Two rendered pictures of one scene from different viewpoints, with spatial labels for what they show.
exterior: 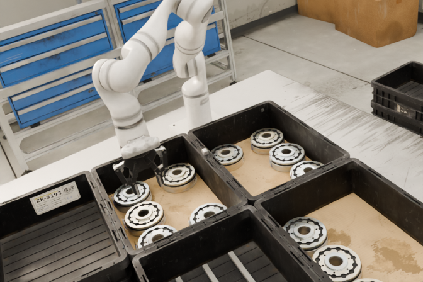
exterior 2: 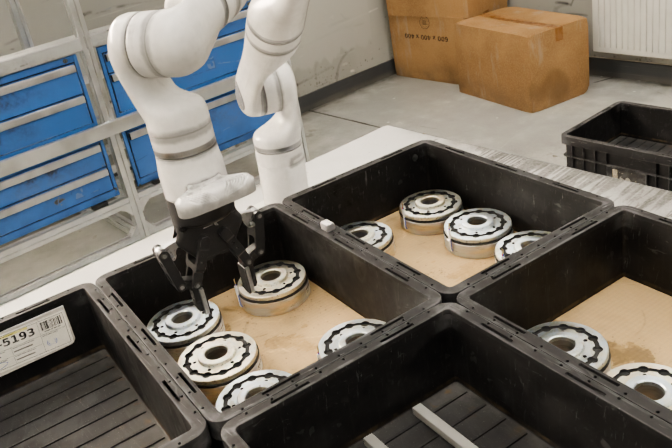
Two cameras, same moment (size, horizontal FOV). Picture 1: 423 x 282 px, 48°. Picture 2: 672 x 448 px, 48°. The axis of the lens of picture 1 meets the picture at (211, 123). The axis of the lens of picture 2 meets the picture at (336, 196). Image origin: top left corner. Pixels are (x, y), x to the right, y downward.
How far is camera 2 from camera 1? 0.33 m
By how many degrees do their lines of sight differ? 10
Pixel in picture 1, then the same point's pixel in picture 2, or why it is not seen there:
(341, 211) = (614, 310)
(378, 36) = (533, 93)
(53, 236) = (22, 423)
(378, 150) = not seen: hidden behind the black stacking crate
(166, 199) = (256, 329)
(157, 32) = not seen: outside the picture
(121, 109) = (173, 115)
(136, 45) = not seen: outside the picture
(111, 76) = (152, 36)
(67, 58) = (13, 142)
